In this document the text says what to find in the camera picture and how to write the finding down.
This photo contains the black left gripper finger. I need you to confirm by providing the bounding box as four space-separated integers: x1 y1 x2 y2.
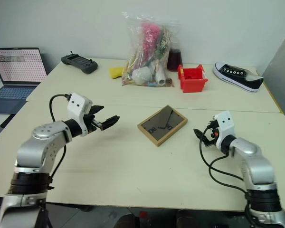
89 104 105 115
100 115 121 131

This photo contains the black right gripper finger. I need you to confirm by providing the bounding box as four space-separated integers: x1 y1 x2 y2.
193 128 206 141
202 135 216 149

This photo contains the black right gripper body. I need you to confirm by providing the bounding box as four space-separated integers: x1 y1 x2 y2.
206 120 220 146

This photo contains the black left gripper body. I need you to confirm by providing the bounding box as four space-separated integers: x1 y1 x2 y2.
82 113 103 135

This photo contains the open laptop computer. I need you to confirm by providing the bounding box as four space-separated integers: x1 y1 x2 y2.
0 47 48 115

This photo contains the yellow sponge-like object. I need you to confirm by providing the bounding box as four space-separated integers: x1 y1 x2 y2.
109 66 124 80

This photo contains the dark grey handheld controller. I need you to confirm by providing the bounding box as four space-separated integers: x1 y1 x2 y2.
60 50 99 75

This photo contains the red plastic storage bin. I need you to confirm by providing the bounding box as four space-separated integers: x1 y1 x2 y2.
177 64 209 94

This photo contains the white light bulb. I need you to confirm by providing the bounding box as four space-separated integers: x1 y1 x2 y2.
132 66 153 86

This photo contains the black and white sneaker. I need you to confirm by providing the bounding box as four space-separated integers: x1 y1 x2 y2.
212 61 265 94

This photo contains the white plastic tube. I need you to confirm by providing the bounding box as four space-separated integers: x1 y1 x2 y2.
154 60 169 86

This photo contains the dark red conical flask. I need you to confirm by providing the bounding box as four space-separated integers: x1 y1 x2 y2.
166 47 184 73

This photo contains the clear plastic bag of items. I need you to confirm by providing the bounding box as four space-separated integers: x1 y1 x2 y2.
120 11 181 88

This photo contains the pink artificial flower bunch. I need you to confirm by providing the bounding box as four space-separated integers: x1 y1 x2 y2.
140 22 162 64

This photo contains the grey partition panel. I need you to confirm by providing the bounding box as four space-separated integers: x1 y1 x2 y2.
262 35 285 133

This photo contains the black tripod stand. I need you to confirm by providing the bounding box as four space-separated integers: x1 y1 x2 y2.
37 203 53 228

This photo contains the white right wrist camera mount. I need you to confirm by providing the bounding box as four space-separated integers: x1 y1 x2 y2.
212 110 236 151

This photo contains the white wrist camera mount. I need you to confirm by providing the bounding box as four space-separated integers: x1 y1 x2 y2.
66 93 94 137
212 110 236 151

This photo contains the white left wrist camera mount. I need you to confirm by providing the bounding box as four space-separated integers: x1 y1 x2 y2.
66 93 94 137

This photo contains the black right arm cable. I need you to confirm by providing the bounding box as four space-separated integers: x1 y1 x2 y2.
199 123 252 228

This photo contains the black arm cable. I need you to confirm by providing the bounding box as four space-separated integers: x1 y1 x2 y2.
48 94 71 181
199 123 252 228

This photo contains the wooden picture frame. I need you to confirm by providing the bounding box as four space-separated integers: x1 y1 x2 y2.
137 104 189 147

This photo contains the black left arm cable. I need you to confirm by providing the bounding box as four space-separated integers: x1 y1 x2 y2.
48 94 71 181

